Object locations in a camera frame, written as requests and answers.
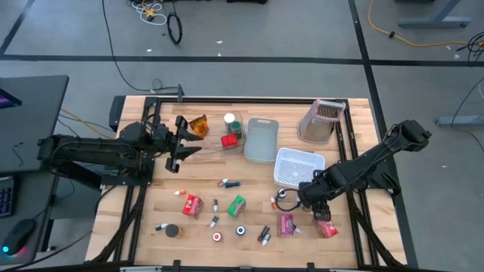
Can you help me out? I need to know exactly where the pink cereal box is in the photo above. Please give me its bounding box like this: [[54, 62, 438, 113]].
[[276, 213, 295, 237]]

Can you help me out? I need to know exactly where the red cereal box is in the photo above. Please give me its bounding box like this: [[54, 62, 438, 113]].
[[181, 193, 204, 220], [315, 218, 340, 240]]

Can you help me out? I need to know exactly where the amber spice packet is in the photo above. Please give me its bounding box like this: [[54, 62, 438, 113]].
[[188, 114, 210, 138]]

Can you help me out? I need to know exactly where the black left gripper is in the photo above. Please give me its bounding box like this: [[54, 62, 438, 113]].
[[150, 115, 205, 174]]

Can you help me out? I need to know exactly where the black cable coil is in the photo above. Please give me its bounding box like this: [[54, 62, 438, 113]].
[[166, 0, 184, 45]]

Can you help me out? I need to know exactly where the computer screen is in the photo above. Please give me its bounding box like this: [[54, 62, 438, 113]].
[[0, 87, 23, 110]]

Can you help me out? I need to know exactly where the black cable bundle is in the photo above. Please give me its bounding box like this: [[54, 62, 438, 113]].
[[455, 32, 484, 67]]

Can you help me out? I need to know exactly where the green cereal box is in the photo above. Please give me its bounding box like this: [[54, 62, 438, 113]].
[[226, 194, 247, 219]]

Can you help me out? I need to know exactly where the white and yellow cable bundle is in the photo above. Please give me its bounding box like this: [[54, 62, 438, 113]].
[[126, 0, 169, 26]]

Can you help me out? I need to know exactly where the green lid spice jar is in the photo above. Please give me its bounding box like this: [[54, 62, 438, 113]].
[[229, 120, 244, 139]]

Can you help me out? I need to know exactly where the thin yellow cable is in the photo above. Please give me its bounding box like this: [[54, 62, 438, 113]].
[[60, 108, 101, 133]]

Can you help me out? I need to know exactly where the black desk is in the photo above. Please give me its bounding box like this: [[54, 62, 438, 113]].
[[0, 74, 70, 175]]

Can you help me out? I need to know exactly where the grey table foot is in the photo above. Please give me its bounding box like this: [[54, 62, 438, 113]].
[[434, 115, 484, 127]]

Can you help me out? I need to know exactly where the yellow extension cable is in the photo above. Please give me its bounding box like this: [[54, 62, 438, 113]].
[[368, 0, 472, 48]]

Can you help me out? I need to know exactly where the clear plastic bin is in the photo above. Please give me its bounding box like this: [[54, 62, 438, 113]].
[[185, 110, 247, 159]]

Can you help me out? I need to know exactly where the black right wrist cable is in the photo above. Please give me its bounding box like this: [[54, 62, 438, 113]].
[[275, 188, 303, 212]]

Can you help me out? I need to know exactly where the grey plastic bin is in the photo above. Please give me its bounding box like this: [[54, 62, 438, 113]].
[[244, 117, 281, 165]]

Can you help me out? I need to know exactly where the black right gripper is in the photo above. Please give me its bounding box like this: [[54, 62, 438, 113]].
[[296, 168, 340, 223]]

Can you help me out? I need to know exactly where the long black floor cable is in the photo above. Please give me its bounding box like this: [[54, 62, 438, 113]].
[[101, 0, 181, 94]]

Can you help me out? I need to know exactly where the grey side table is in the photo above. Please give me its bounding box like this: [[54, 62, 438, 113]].
[[0, 172, 57, 265]]

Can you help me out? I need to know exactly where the black keyboard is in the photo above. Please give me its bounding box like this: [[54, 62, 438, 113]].
[[0, 176, 16, 219]]

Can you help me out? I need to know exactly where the black computer mouse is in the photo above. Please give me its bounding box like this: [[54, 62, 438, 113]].
[[2, 218, 38, 257]]

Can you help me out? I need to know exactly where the black hex key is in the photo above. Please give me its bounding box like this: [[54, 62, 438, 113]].
[[11, 141, 24, 168]]

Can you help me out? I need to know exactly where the black aluminium table frame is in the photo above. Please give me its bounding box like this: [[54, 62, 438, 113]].
[[88, 95, 419, 272]]

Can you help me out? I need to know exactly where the white perforated basket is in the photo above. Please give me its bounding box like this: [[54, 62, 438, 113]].
[[273, 147, 326, 190]]

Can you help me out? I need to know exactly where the grey desk leg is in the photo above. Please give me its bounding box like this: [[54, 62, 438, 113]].
[[395, 0, 473, 29]]

